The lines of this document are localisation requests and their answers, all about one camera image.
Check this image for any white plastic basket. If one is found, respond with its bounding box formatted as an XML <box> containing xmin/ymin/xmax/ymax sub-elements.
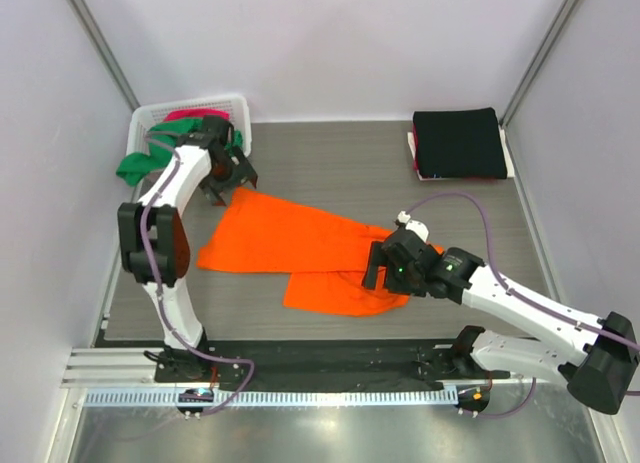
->
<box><xmin>116</xmin><ymin>95</ymin><xmax>252</xmax><ymax>187</ymax></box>

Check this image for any folded white t shirt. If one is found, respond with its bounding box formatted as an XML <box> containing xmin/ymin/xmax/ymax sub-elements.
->
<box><xmin>407</xmin><ymin>127</ymin><xmax>515</xmax><ymax>181</ymax></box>

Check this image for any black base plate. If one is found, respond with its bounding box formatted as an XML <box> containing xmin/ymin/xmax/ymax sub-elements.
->
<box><xmin>143</xmin><ymin>339</ymin><xmax>509</xmax><ymax>393</ymax></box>

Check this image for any right aluminium frame post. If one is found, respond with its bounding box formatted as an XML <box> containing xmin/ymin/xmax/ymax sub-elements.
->
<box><xmin>499</xmin><ymin>0</ymin><xmax>583</xmax><ymax>128</ymax></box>

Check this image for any green t shirt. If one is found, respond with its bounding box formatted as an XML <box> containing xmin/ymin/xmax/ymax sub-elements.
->
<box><xmin>116</xmin><ymin>112</ymin><xmax>248</xmax><ymax>188</ymax></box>

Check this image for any pink t shirt in basket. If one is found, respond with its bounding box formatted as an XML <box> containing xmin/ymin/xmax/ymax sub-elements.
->
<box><xmin>164</xmin><ymin>108</ymin><xmax>230</xmax><ymax>122</ymax></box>

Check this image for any orange t shirt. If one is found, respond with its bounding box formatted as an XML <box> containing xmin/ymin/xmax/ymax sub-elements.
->
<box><xmin>197</xmin><ymin>188</ymin><xmax>409</xmax><ymax>317</ymax></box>

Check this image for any folded black t shirt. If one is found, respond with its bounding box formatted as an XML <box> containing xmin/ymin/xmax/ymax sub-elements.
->
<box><xmin>412</xmin><ymin>107</ymin><xmax>507</xmax><ymax>180</ymax></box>

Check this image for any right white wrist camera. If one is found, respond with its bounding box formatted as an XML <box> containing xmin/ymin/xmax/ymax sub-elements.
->
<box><xmin>395</xmin><ymin>211</ymin><xmax>429</xmax><ymax>243</ymax></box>

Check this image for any folded pink t shirt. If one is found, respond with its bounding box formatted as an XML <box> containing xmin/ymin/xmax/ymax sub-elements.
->
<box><xmin>408</xmin><ymin>128</ymin><xmax>422</xmax><ymax>180</ymax></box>

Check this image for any left aluminium frame post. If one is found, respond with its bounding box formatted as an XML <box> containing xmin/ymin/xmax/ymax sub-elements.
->
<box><xmin>66</xmin><ymin>0</ymin><xmax>140</xmax><ymax>111</ymax></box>

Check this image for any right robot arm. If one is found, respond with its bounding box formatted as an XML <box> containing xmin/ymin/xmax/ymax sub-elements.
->
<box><xmin>362</xmin><ymin>221</ymin><xmax>639</xmax><ymax>415</ymax></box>

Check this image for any aluminium front rail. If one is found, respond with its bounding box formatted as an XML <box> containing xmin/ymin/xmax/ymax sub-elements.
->
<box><xmin>61</xmin><ymin>348</ymin><xmax>156</xmax><ymax>388</ymax></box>

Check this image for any white slotted cable duct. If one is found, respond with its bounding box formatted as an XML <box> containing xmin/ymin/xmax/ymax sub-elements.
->
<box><xmin>85</xmin><ymin>386</ymin><xmax>458</xmax><ymax>408</ymax></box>

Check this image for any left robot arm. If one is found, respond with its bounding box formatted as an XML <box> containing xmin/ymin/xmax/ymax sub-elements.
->
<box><xmin>116</xmin><ymin>110</ymin><xmax>258</xmax><ymax>382</ymax></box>

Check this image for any aluminium frame post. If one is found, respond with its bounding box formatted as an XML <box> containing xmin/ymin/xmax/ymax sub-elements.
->
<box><xmin>66</xmin><ymin>0</ymin><xmax>140</xmax><ymax>111</ymax></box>
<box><xmin>499</xmin><ymin>0</ymin><xmax>583</xmax><ymax>128</ymax></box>

